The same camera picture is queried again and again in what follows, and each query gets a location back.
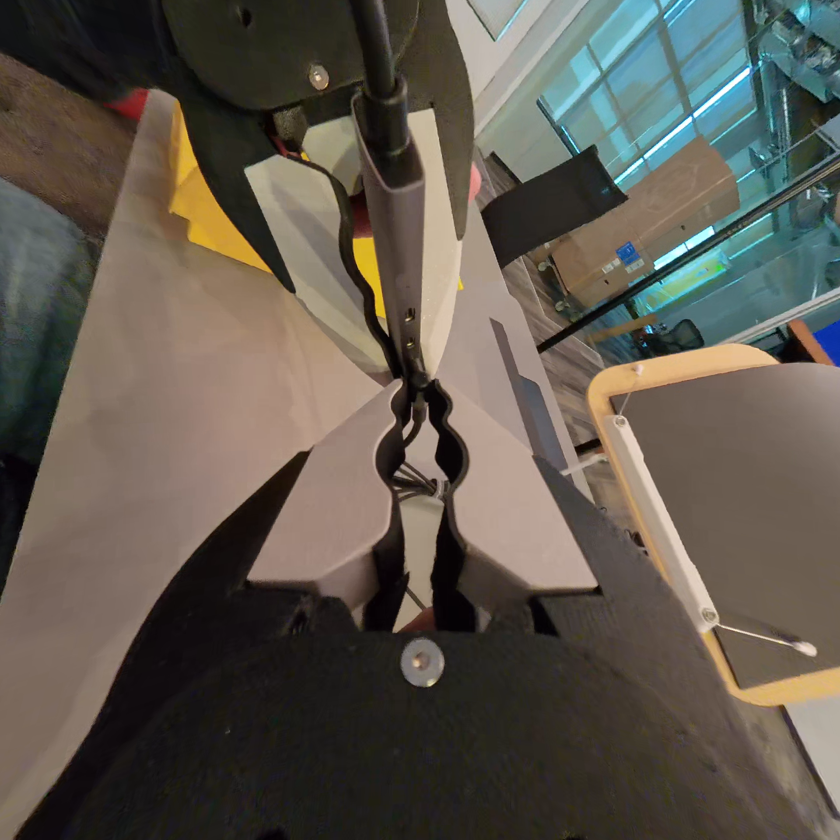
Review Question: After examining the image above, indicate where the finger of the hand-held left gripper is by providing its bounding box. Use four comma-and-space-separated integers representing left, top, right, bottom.
245, 158, 397, 382
410, 109, 466, 375

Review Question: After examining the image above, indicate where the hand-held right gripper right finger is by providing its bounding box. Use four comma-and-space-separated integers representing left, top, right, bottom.
427, 384, 598, 620

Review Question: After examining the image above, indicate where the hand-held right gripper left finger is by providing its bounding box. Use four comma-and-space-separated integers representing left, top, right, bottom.
246, 384, 410, 628

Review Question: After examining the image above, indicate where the grey usb hub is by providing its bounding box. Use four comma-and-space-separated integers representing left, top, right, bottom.
350, 79, 430, 384

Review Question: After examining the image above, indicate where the black hub cable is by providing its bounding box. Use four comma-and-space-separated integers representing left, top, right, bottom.
347, 0, 410, 109

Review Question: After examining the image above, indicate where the yellow plastic bin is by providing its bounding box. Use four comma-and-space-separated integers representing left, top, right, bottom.
166, 105, 313, 279

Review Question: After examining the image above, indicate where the black usb-c cable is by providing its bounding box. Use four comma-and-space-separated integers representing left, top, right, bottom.
390, 374, 454, 618

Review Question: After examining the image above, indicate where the cardboard box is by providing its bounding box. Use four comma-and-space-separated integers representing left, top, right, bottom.
542, 132, 744, 312

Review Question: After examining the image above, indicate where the white tablet stand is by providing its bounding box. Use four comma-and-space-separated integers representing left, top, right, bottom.
584, 344, 840, 710

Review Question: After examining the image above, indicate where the person's jeans leg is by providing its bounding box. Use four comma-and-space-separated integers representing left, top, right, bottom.
0, 175, 103, 467

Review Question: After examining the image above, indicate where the blue box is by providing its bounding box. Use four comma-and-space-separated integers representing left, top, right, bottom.
809, 321, 840, 371

